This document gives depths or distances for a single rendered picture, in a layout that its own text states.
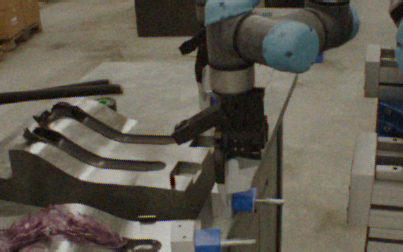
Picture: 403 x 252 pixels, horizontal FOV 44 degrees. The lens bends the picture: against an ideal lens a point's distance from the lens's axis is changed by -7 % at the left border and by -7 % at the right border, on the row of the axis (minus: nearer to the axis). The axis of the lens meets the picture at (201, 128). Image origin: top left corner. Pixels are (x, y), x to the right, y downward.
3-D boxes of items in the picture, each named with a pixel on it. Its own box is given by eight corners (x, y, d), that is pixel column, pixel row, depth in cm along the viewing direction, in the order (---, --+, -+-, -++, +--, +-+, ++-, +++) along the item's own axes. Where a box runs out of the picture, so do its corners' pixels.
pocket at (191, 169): (203, 180, 99) (201, 162, 98) (194, 195, 95) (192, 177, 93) (180, 177, 101) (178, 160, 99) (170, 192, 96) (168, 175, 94)
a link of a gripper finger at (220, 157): (222, 186, 89) (223, 134, 88) (213, 185, 89) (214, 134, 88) (229, 180, 93) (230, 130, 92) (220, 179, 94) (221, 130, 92)
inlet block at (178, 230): (254, 244, 84) (254, 217, 82) (256, 263, 80) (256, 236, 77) (174, 248, 85) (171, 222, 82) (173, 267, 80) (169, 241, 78)
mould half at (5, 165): (227, 161, 115) (224, 104, 110) (189, 231, 93) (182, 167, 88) (39, 143, 131) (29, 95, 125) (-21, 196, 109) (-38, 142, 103)
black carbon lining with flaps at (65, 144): (189, 144, 109) (185, 101, 105) (161, 184, 96) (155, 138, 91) (50, 132, 120) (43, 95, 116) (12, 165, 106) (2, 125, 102)
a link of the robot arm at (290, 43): (334, 14, 75) (280, 4, 83) (287, 29, 69) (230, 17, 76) (334, 64, 78) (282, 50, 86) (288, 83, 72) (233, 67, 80)
